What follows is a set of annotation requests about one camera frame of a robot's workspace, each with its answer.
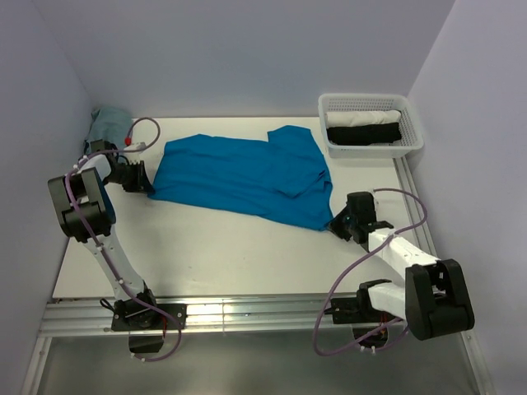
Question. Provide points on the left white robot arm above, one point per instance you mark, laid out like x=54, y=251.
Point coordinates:
x=86, y=214

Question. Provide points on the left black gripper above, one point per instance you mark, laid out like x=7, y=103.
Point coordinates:
x=142, y=183

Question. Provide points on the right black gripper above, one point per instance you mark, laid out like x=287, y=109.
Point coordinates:
x=334, y=225

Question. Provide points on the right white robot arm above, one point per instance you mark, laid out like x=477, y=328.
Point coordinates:
x=433, y=299

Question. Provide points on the black rolled t-shirt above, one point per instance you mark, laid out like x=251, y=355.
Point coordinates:
x=364, y=135

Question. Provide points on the bright blue t-shirt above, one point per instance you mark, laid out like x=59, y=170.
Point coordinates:
x=283, y=179

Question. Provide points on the grey-blue crumpled t-shirt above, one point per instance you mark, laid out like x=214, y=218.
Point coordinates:
x=109, y=124

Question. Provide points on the white perforated plastic basket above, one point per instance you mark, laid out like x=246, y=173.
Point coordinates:
x=409, y=124

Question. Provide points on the aluminium front rail frame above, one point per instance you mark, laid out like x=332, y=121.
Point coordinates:
x=249, y=345

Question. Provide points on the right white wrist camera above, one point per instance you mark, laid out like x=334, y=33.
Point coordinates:
x=375, y=198

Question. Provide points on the white rolled t-shirt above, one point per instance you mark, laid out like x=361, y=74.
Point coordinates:
x=360, y=118

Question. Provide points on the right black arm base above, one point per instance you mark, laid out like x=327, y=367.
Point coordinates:
x=379, y=304

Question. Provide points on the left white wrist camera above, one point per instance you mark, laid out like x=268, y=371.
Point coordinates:
x=132, y=151

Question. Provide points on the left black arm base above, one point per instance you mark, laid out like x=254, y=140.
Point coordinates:
x=130, y=316

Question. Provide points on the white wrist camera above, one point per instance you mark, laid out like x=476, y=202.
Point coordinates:
x=132, y=151
x=375, y=198

